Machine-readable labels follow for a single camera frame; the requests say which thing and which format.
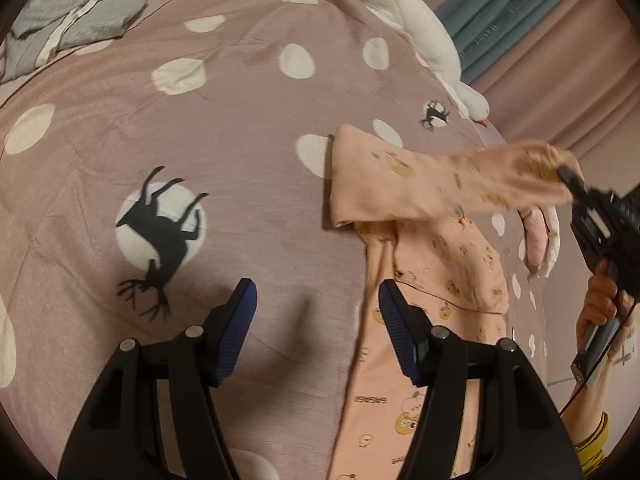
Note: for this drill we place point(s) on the pink curtain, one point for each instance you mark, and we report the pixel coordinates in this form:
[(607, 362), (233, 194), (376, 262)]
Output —
[(575, 70)]

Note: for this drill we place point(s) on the pink dotted deer-print blanket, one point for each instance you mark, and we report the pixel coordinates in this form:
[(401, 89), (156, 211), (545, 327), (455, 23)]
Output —
[(200, 160)]

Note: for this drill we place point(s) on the person's right forearm yellow sleeve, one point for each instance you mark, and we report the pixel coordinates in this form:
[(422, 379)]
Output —
[(592, 410)]

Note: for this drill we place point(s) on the grey folded clothes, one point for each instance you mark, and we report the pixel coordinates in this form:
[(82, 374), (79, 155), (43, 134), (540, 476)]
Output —
[(85, 20)]

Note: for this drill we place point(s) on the teal curtain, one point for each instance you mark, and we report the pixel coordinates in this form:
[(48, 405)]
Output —
[(500, 10)]

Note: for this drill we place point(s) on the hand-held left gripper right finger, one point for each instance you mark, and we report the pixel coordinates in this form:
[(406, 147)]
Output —
[(395, 332)]

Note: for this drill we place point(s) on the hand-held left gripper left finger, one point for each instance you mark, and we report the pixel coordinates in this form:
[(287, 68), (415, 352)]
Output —
[(234, 332)]

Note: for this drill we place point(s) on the peach printed pajama garment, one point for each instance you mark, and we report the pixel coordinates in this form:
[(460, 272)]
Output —
[(425, 270)]

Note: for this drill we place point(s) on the white goose plush toy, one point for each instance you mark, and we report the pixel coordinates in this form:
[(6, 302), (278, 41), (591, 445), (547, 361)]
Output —
[(425, 25)]

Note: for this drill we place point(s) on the person's right hand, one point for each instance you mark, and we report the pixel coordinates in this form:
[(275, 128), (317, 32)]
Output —
[(597, 300)]

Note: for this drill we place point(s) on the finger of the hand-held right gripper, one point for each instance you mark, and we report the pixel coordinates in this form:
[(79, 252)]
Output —
[(572, 180)]

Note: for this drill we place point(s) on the pink and white small cloth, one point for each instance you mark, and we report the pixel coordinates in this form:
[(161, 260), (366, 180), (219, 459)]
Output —
[(537, 240)]

